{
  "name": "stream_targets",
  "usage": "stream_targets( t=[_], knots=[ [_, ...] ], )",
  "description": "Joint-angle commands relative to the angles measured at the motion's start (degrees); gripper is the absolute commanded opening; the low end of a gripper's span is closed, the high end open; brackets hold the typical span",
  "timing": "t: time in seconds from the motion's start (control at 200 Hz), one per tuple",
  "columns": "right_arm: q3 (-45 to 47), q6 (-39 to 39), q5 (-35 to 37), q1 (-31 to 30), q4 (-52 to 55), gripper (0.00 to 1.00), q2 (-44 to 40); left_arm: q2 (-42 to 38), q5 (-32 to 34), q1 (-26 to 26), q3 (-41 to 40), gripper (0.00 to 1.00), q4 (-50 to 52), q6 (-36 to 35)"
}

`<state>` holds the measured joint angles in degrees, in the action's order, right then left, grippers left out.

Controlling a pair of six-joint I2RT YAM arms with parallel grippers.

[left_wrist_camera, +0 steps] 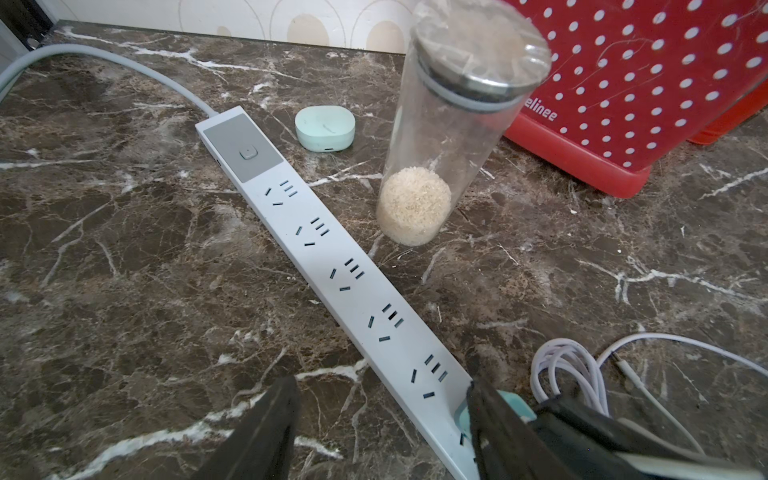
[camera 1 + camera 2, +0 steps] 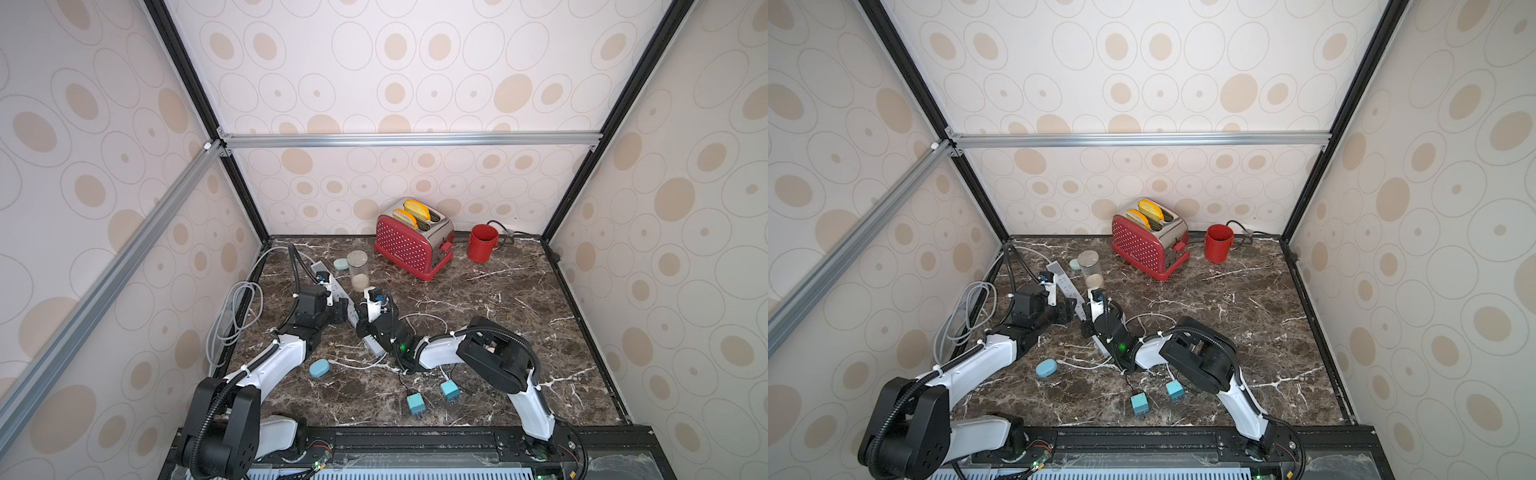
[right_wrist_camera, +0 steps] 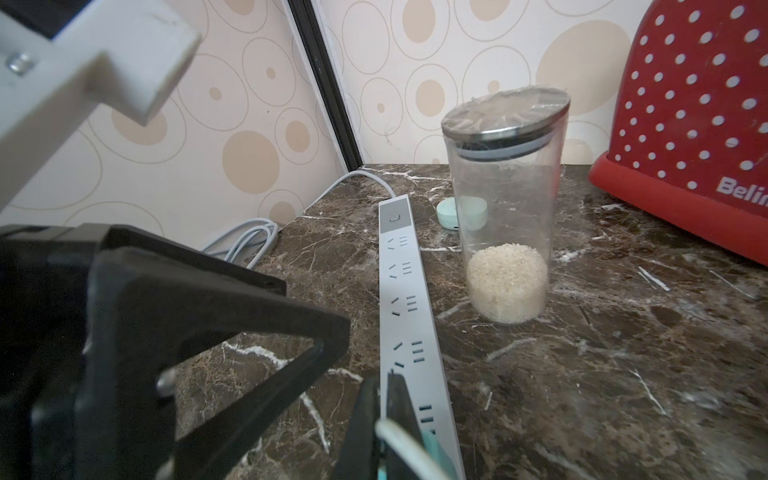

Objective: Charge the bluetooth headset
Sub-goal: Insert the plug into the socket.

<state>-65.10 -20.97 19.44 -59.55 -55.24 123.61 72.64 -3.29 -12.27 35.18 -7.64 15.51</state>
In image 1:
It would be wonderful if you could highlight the grey power strip cord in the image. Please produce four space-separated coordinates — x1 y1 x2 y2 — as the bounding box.
0 43 218 119

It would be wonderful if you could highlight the mint green earbud case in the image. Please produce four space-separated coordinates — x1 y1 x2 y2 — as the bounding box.
294 105 356 153

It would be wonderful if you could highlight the clear jar with rice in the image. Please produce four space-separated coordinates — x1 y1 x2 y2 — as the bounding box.
376 1 551 246

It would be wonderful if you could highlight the teal charger plug white cable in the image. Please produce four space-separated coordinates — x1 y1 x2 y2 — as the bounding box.
454 332 768 480

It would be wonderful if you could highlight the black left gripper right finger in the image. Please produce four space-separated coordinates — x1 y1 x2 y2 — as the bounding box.
466 379 575 480

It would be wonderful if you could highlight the red polka dot toaster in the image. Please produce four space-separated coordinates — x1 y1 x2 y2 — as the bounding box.
507 0 767 198

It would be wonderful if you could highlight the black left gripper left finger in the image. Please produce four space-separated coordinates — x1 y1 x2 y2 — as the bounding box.
192 376 300 479

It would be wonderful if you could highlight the white power strip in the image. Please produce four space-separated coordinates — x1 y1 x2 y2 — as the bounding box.
196 107 479 479

